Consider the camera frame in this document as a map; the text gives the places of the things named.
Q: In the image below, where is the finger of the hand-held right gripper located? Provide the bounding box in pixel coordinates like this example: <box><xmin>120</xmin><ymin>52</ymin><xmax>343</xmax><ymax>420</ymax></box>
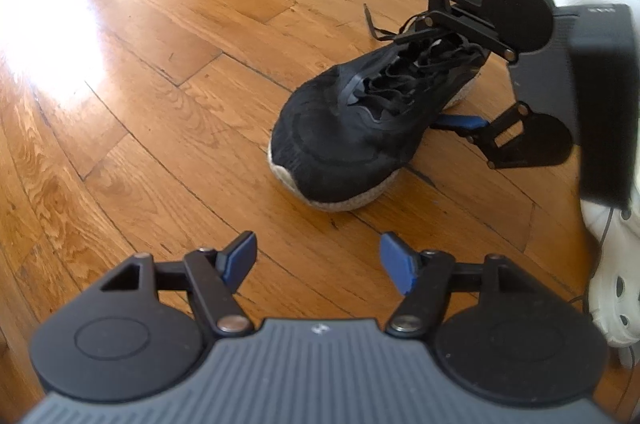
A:
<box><xmin>424</xmin><ymin>0</ymin><xmax>519</xmax><ymax>65</ymax></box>
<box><xmin>436</xmin><ymin>100</ymin><xmax>532</xmax><ymax>171</ymax></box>

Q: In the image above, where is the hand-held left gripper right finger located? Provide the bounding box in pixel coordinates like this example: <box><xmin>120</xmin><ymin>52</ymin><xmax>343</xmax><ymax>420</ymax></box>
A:
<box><xmin>379</xmin><ymin>231</ymin><xmax>534</xmax><ymax>339</ymax></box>

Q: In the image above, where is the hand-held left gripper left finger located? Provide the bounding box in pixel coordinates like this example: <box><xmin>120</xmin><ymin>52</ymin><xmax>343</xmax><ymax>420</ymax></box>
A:
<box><xmin>99</xmin><ymin>231</ymin><xmax>259</xmax><ymax>339</ymax></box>

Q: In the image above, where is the black sneaker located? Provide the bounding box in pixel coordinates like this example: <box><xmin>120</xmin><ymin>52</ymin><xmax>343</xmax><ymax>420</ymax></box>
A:
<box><xmin>269</xmin><ymin>2</ymin><xmax>494</xmax><ymax>213</ymax></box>

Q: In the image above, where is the white clog with charms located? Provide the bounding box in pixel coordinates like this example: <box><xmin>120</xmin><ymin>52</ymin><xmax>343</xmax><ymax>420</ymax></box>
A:
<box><xmin>582</xmin><ymin>199</ymin><xmax>640</xmax><ymax>357</ymax></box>

